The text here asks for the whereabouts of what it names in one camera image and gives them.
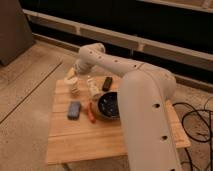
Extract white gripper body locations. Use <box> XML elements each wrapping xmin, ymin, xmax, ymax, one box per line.
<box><xmin>64</xmin><ymin>68</ymin><xmax>78</xmax><ymax>94</ymax></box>

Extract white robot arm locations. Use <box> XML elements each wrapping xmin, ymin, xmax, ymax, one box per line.
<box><xmin>74</xmin><ymin>43</ymin><xmax>182</xmax><ymax>171</ymax></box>

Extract blue sponge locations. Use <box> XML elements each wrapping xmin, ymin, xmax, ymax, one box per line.
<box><xmin>67</xmin><ymin>101</ymin><xmax>81</xmax><ymax>120</ymax></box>

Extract small black box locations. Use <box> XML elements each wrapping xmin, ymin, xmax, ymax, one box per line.
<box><xmin>102</xmin><ymin>77</ymin><xmax>113</xmax><ymax>92</ymax></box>

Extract black bowl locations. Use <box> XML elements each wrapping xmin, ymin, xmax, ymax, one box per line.
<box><xmin>98</xmin><ymin>92</ymin><xmax>119</xmax><ymax>119</ymax></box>

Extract wooden table board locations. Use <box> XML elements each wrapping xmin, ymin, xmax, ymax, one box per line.
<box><xmin>46</xmin><ymin>80</ymin><xmax>191</xmax><ymax>164</ymax></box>

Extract grey cabinet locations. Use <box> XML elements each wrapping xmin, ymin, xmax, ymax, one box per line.
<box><xmin>0</xmin><ymin>0</ymin><xmax>35</xmax><ymax>66</ymax></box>

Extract black cables on floor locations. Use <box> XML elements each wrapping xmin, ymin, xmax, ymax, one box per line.
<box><xmin>171</xmin><ymin>95</ymin><xmax>213</xmax><ymax>171</ymax></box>

